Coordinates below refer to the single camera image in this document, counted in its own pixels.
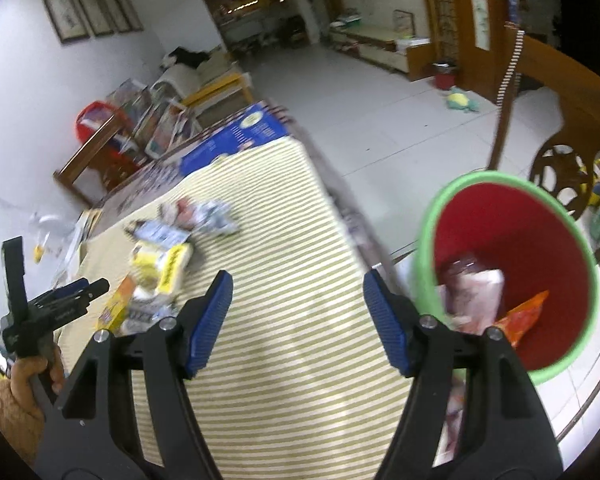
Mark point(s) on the grey white crumpled paper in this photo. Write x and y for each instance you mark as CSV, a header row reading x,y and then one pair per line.
x,y
220,217

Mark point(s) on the small red waste bin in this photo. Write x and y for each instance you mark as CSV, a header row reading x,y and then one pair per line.
x,y
445,76

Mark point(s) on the black and white wrapper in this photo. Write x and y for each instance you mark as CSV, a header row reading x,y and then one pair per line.
x,y
145,310

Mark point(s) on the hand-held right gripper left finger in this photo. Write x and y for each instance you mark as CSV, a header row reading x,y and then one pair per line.
x,y
207,325

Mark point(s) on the person's left hand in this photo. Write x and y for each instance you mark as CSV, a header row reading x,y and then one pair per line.
x,y
27,371

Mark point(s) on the dark framed wall picture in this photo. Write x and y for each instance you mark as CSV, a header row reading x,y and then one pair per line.
x,y
62,7
91,6
128,8
112,7

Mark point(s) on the black and white plush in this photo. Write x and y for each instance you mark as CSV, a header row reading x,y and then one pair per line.
x,y
185,57

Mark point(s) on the yellow striped table mat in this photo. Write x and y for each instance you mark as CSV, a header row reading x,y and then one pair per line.
x,y
290,310

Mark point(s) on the green plush toy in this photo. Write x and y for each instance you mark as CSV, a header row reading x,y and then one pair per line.
x,y
461,100

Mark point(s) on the small yellow toy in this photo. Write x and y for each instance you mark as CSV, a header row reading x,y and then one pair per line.
x,y
39,253

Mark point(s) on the reddish paper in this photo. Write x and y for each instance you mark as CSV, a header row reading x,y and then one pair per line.
x,y
180,212

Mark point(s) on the pale pink cloth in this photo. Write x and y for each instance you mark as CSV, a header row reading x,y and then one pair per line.
x,y
455,420

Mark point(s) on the white desk lamp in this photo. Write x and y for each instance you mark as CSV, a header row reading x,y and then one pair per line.
x,y
65,245

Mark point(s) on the red bag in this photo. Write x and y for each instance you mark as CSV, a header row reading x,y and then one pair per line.
x,y
87,120

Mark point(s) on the yellow snack box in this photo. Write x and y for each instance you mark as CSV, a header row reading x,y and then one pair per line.
x,y
117,305

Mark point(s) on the yellow covered book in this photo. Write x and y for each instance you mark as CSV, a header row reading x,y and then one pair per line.
x,y
90,222

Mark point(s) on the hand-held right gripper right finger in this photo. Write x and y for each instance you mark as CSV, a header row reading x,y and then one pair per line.
x,y
387,330

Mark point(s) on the red bin with green rim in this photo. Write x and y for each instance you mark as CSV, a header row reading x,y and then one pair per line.
x,y
530,240

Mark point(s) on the carved wooden chair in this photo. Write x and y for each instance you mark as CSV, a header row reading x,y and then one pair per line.
x,y
555,70

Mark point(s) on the wooden sofa with cushions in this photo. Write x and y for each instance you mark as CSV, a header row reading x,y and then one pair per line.
x,y
215,85

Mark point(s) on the hanging wall scroll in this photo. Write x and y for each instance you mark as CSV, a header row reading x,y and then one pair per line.
x,y
481,22

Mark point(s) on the orange snack bag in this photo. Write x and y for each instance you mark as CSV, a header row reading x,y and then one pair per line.
x,y
525,315

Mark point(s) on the small framed picture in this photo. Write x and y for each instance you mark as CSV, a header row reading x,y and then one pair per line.
x,y
402,22

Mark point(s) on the pale pink tissue pack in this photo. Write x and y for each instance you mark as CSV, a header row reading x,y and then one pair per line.
x,y
472,300

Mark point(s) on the small brown box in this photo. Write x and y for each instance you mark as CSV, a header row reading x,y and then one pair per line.
x,y
132,228

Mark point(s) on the white rack with pictures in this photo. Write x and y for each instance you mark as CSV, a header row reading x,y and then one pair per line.
x,y
155,120

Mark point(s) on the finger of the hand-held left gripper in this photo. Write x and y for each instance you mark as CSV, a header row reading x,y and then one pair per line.
x,y
15,275
72,292

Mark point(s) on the plain wooden chair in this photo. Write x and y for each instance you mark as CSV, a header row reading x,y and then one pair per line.
x,y
85,155

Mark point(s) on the low television cabinet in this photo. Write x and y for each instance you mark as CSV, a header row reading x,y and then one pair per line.
x,y
375,42

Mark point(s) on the yellow and white medicine box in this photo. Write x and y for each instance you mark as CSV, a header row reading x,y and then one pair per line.
x,y
167,265

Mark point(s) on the blue printed booklet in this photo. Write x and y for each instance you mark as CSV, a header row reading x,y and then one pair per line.
x,y
230,140

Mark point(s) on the blue and white packet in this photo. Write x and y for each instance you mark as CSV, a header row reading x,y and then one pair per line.
x,y
162,232

